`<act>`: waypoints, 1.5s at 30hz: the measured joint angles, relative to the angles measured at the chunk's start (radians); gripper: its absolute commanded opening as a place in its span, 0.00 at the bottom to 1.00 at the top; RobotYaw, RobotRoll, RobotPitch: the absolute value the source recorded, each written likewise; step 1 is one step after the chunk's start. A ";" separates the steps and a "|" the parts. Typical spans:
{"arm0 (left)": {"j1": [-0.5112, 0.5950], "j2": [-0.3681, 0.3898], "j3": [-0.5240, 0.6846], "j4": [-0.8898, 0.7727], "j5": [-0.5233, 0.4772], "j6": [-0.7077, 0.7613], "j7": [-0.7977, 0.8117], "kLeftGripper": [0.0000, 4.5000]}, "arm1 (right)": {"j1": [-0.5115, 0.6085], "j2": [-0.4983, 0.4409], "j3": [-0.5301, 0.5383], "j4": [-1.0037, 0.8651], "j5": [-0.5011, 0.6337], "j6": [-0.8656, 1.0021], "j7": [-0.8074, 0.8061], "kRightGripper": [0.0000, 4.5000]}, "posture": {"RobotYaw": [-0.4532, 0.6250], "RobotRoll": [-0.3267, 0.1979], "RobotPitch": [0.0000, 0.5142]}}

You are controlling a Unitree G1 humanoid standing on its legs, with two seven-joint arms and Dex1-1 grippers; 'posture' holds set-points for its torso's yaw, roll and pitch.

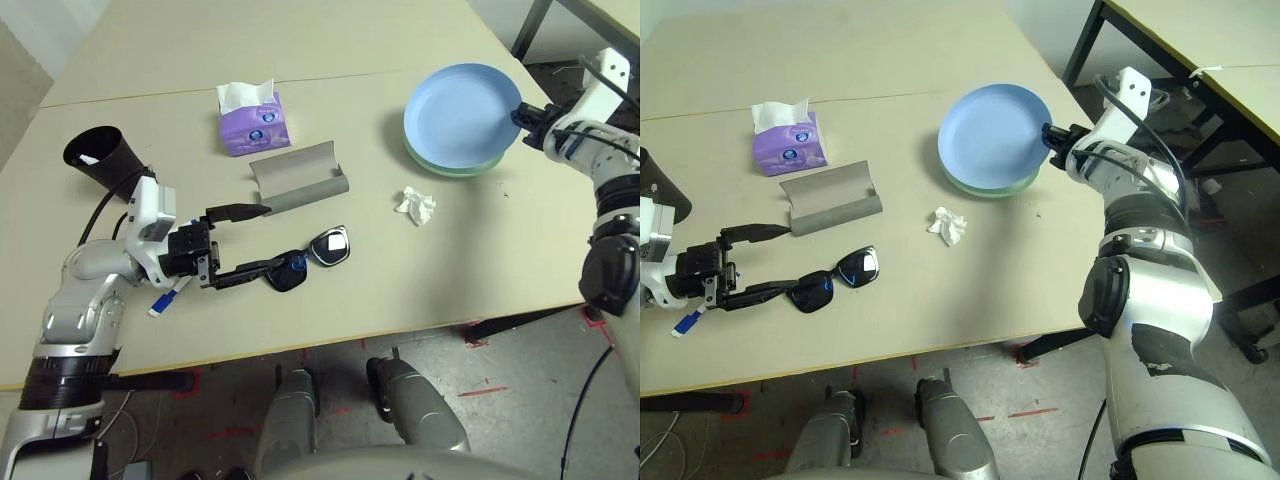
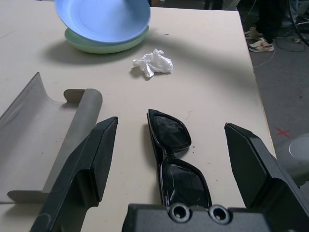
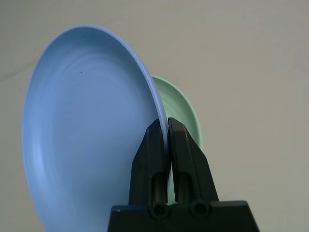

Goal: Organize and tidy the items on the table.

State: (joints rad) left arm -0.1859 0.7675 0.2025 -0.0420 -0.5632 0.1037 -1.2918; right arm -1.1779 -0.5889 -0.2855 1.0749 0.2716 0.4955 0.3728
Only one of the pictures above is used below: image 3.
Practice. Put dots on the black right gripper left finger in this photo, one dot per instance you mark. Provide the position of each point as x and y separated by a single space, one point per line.
148 164

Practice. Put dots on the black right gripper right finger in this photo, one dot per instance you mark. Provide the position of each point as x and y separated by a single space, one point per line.
188 164

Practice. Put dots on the blue plate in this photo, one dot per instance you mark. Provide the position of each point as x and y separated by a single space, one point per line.
91 120

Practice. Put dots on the green plate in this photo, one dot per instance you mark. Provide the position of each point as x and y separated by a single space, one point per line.
178 106

